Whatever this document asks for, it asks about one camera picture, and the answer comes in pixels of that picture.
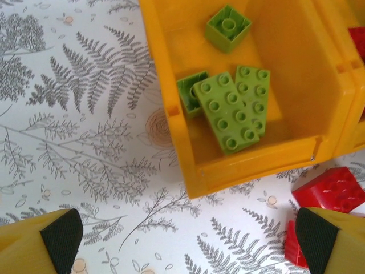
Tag small green lego brick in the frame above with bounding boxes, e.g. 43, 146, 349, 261
176, 70, 210, 119
205, 3, 253, 54

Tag long green lego brick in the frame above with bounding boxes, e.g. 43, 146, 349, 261
193, 71, 261, 156
234, 65, 272, 138

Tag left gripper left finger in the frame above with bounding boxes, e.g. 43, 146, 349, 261
0, 208, 84, 274

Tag yellow plastic bin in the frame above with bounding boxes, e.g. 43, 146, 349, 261
315, 0, 365, 158
139, 0, 357, 199

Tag small red lego brick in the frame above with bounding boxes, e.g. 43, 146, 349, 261
347, 26, 365, 62
291, 166, 365, 215
284, 219, 310, 269

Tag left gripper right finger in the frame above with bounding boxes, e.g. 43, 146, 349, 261
294, 206, 365, 274

